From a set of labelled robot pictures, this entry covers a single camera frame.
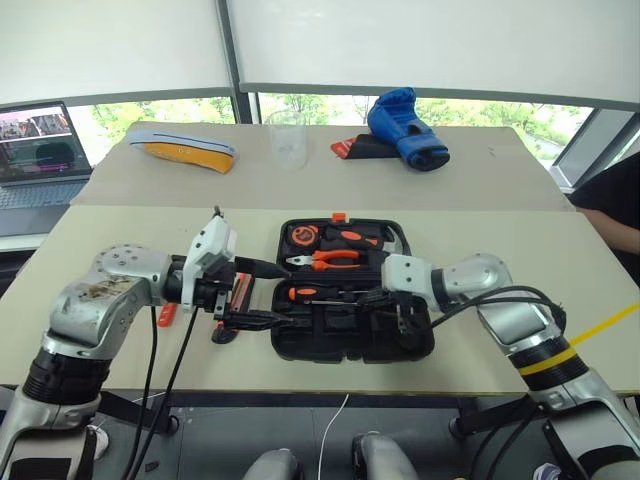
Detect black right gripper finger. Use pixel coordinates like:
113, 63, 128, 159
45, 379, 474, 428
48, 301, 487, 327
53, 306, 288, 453
399, 324, 428, 354
356, 288, 399, 307

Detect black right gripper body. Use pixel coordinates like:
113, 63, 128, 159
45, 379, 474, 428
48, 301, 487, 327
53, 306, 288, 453
393, 288, 430, 336

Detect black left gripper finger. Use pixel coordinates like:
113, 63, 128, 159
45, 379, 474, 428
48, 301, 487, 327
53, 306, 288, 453
234, 255, 293, 281
221, 309, 301, 332

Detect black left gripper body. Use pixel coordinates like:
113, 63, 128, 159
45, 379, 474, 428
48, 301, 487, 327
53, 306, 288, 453
192, 256, 241, 322

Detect black plastic tool case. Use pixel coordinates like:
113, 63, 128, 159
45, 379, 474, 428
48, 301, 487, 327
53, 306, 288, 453
269, 212, 435, 365

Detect small orange flat tool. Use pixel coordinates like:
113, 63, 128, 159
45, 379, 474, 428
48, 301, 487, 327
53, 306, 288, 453
156, 301, 179, 329

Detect orange black screwdriver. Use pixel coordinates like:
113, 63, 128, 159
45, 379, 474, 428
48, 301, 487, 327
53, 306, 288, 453
286, 285, 372, 305

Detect grey rounded robot knee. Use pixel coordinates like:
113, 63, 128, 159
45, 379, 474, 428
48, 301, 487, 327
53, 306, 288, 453
351, 431, 419, 480
243, 446, 304, 480

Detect clear plastic cup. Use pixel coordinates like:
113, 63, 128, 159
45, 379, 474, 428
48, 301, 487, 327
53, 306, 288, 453
263, 110, 308, 169

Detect grey and yellow pouch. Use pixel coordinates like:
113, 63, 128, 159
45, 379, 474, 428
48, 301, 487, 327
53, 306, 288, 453
125, 130, 241, 176

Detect black red flat packet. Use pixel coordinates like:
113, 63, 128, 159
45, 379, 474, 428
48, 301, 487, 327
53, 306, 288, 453
330, 133, 404, 162

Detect blue boxing glove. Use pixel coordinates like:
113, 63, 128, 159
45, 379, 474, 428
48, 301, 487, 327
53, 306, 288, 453
366, 87, 452, 173

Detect yellow tape strip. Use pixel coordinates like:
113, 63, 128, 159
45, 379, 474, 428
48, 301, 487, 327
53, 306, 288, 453
569, 301, 640, 346

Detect open grey laptop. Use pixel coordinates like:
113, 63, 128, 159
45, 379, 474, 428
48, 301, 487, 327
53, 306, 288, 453
0, 101, 96, 237

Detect person in black shirt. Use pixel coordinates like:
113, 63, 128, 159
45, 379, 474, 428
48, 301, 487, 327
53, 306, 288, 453
569, 151, 640, 292

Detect white roller blind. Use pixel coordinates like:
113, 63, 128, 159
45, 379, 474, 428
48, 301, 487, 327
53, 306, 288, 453
0, 0, 234, 105
225, 0, 640, 109

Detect black orange tool handle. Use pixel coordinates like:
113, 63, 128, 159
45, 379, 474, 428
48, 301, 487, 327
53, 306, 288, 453
211, 321, 239, 345

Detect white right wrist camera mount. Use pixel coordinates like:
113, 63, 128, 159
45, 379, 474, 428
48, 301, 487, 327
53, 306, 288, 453
380, 253, 437, 314

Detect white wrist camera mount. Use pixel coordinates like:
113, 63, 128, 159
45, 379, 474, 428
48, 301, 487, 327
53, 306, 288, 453
380, 253, 437, 314
181, 217, 238, 314

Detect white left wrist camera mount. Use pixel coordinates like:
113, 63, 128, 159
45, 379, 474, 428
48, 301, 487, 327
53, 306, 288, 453
181, 217, 238, 314

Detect orange handled pliers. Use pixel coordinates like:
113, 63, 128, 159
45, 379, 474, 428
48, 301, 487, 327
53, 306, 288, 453
285, 248, 362, 273

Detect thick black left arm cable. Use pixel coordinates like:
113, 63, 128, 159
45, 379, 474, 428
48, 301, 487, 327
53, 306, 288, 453
133, 298, 200, 480

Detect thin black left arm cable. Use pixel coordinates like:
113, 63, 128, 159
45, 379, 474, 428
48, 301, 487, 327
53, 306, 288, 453
126, 304, 159, 480

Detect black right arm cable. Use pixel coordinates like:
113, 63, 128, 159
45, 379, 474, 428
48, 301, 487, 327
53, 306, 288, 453
431, 284, 569, 330

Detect thin white cable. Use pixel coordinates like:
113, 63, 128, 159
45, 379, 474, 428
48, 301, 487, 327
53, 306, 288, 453
318, 391, 351, 480

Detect grey window post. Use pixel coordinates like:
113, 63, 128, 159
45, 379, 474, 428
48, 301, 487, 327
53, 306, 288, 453
216, 0, 262, 126

